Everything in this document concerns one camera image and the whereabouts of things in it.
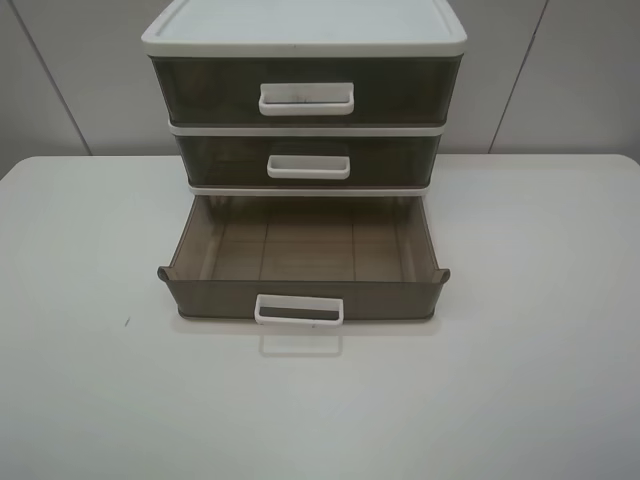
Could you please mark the smoky translucent drawer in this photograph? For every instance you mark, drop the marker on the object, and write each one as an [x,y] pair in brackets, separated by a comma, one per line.
[303,260]
[374,162]
[387,91]

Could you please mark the white plastic drawer cabinet frame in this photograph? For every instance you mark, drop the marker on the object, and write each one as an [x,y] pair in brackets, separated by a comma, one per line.
[306,29]

